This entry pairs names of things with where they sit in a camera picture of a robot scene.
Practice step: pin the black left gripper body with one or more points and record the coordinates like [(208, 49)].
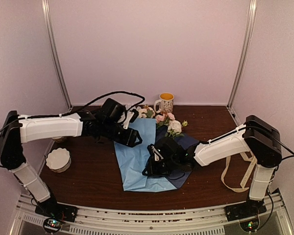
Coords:
[(110, 132)]

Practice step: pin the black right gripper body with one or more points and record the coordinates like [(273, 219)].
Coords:
[(163, 169)]

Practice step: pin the white rose fake flower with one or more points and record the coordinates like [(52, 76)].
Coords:
[(175, 128)]

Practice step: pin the blue wrapping paper sheet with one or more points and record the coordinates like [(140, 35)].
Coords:
[(132, 162)]

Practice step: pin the pink fake flower stem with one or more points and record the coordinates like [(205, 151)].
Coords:
[(164, 119)]

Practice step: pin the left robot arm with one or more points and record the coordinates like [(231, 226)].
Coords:
[(19, 131)]

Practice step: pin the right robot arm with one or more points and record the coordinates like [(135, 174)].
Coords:
[(255, 137)]

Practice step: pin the floral ceramic mug yellow inside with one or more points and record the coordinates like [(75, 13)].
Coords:
[(164, 104)]

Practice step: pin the cream ceramic bowl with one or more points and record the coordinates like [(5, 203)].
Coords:
[(60, 139)]

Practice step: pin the white scalloped dish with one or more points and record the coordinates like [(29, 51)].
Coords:
[(58, 160)]

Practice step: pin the cream ribbon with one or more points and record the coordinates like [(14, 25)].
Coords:
[(247, 157)]

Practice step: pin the front aluminium rail base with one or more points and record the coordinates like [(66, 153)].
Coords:
[(200, 221)]

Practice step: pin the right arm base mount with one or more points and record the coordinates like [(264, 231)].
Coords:
[(244, 210)]

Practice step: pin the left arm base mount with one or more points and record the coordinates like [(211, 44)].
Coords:
[(57, 211)]

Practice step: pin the left aluminium corner post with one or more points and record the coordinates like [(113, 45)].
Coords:
[(54, 52)]

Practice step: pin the aluminium corner post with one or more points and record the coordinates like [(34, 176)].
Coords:
[(249, 28), (54, 52)]

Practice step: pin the right aluminium corner post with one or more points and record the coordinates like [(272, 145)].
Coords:
[(249, 28)]

